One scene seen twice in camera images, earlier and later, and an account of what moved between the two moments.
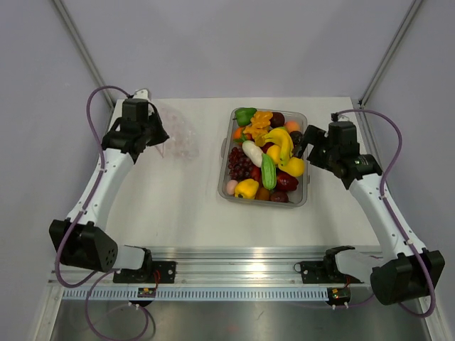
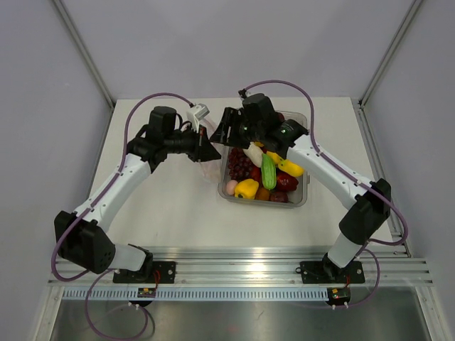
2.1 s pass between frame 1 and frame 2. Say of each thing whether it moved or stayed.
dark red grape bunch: stayed
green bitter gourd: stayed
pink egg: stayed
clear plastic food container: stayed
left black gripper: moved
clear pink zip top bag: moved
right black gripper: moved
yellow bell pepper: stayed
